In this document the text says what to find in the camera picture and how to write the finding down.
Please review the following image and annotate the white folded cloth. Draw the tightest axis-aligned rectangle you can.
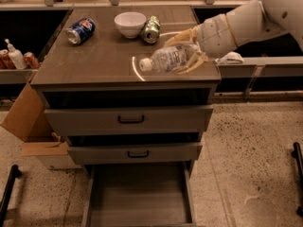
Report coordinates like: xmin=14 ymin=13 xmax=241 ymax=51
xmin=218 ymin=52 xmax=244 ymax=64

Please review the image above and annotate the grey drawer cabinet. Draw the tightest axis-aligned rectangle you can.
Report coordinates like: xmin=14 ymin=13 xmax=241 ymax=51
xmin=30 ymin=5 xmax=222 ymax=168

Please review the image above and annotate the clear plastic water bottle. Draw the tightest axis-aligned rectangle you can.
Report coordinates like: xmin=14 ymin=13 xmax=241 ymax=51
xmin=139 ymin=44 xmax=198 ymax=73

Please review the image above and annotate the grey open bottom drawer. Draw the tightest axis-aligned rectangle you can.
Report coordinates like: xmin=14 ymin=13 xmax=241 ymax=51
xmin=81 ymin=162 xmax=197 ymax=227

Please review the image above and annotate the black middle drawer handle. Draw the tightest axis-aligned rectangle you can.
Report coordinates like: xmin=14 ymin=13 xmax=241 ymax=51
xmin=127 ymin=150 xmax=150 ymax=158

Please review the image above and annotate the white ceramic bowl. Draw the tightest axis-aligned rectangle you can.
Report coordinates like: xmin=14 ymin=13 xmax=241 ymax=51
xmin=115 ymin=12 xmax=147 ymax=39

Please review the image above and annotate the red can at edge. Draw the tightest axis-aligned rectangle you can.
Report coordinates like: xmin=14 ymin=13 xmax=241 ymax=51
xmin=0 ymin=49 xmax=15 ymax=69

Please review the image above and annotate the black drawer handle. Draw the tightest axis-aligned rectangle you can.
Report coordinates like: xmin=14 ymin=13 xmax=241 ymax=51
xmin=117 ymin=115 xmax=145 ymax=124
xmin=127 ymin=150 xmax=150 ymax=158

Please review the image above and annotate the brown cardboard box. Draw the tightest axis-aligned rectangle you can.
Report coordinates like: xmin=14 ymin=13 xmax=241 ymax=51
xmin=1 ymin=83 xmax=79 ymax=170

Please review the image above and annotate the grey top drawer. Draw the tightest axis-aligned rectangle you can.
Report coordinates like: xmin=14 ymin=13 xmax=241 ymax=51
xmin=45 ymin=106 xmax=213 ymax=136

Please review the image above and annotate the red soda can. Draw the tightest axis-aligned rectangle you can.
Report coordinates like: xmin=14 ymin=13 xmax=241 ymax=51
xmin=24 ymin=52 xmax=40 ymax=69

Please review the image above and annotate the black right base bar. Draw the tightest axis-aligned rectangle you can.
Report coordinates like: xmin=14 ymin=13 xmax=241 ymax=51
xmin=292 ymin=142 xmax=303 ymax=217

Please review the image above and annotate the green soda can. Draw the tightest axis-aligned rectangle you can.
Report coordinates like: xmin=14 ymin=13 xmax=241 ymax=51
xmin=141 ymin=15 xmax=160 ymax=44

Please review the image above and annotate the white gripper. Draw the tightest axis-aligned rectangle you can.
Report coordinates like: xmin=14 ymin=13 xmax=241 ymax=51
xmin=164 ymin=14 xmax=237 ymax=75

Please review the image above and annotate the blue pepsi can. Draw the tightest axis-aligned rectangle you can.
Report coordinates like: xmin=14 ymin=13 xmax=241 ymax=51
xmin=65 ymin=18 xmax=96 ymax=44

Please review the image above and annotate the grey middle drawer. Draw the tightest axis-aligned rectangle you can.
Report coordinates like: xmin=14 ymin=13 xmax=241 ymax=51
xmin=68 ymin=143 xmax=202 ymax=166

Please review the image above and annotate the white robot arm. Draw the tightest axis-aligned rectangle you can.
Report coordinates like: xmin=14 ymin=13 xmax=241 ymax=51
xmin=165 ymin=0 xmax=303 ymax=69

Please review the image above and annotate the black left base bar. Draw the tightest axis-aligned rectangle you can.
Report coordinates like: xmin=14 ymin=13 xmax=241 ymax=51
xmin=0 ymin=165 xmax=22 ymax=227

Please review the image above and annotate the black base bar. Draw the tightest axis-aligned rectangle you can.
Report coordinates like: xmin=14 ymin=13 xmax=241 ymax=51
xmin=292 ymin=142 xmax=303 ymax=217
xmin=0 ymin=165 xmax=22 ymax=227

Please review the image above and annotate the black top drawer handle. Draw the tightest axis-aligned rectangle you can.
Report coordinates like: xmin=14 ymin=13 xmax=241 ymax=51
xmin=117 ymin=115 xmax=145 ymax=124

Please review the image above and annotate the white pump bottle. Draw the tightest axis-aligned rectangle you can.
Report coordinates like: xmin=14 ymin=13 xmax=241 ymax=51
xmin=5 ymin=39 xmax=27 ymax=70

